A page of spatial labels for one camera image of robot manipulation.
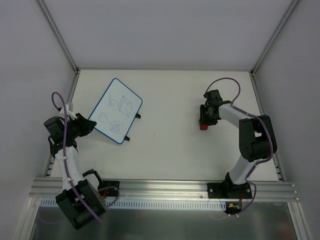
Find red black whiteboard eraser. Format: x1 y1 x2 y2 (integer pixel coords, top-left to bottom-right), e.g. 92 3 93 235
199 123 208 131

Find blue framed whiteboard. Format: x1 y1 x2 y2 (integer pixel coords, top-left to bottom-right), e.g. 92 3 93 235
88 78 143 145

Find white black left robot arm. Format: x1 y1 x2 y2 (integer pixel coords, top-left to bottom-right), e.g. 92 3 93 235
44 113 107 230

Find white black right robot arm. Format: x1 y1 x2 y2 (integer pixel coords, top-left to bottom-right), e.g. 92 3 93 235
199 90 277 200

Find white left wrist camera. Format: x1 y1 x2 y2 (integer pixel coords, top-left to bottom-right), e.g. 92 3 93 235
59 102 77 121

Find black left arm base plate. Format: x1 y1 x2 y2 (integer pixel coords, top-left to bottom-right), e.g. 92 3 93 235
98 180 120 199

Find aluminium mounting rail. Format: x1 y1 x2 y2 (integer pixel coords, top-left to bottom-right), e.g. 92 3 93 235
29 177 300 202

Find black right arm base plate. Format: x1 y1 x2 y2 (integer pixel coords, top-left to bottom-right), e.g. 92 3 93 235
207 182 253 200

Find white slotted cable duct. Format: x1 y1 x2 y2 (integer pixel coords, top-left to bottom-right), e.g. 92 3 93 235
39 198 227 211

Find right aluminium frame post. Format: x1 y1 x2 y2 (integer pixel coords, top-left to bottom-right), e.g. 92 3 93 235
250 0 301 75

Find aluminium frame post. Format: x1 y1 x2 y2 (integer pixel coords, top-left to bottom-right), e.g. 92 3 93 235
35 0 79 74
250 0 301 75

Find left aluminium frame post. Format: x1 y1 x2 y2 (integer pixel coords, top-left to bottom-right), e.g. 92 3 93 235
35 0 79 74

